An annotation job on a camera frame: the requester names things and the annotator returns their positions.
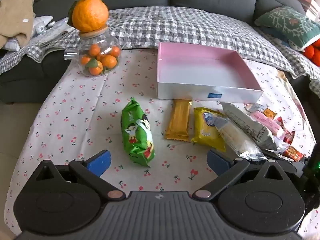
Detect white printed cloth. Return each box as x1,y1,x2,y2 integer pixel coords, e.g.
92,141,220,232
31,15,54,34

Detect long white biscuit packet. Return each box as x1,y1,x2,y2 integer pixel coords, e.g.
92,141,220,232
221,102,278,152

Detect yellow snack packet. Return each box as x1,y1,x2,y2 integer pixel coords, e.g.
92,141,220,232
191,107,228,153

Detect beige cloth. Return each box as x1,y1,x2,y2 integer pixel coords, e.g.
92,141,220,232
0,0,35,50

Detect pink snack packet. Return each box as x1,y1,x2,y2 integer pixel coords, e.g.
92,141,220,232
250,111,285,140

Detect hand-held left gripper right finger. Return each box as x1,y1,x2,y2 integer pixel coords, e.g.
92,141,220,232
192,149,295,202

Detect white plush toy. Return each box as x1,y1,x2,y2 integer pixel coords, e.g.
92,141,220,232
289,39,304,52

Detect stack of books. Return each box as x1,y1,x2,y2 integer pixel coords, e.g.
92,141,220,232
290,0,320,23

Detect silver snack packet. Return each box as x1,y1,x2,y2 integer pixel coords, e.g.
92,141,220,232
245,104,264,114

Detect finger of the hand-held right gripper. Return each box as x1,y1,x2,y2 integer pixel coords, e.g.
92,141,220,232
264,149,308,179

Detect large orange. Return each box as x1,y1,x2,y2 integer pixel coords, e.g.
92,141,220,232
67,0,110,33

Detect grey checked quilt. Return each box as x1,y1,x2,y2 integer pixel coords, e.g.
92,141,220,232
0,5,320,80

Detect gold wafer packet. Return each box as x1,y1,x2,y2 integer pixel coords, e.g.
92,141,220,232
164,99,192,143

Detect orange snack packet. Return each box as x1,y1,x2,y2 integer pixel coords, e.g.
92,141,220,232
281,145,304,162

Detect pink cardboard box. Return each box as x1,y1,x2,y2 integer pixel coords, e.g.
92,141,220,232
157,42,264,104

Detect pile of small mandarins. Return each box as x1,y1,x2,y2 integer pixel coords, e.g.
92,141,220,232
79,44,121,76

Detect small orange brown packet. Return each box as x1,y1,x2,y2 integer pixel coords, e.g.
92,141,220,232
261,108,278,120

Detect clear white cake packet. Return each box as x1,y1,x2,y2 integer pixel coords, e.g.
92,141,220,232
214,116,268,162

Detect cherry print tablecloth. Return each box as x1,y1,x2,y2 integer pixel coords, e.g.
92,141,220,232
4,47,318,240

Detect glass jar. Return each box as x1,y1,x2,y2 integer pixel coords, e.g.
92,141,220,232
64,25,125,77

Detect green snack packet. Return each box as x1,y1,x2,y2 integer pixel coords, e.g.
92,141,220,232
121,97,156,168

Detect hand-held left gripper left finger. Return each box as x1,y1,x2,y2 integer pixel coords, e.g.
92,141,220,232
20,149,127,201

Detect orange plush toy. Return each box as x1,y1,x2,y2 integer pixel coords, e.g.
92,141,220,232
302,39,320,68

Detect green embroidered cushion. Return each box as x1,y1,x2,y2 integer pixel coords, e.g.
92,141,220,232
254,5,320,52

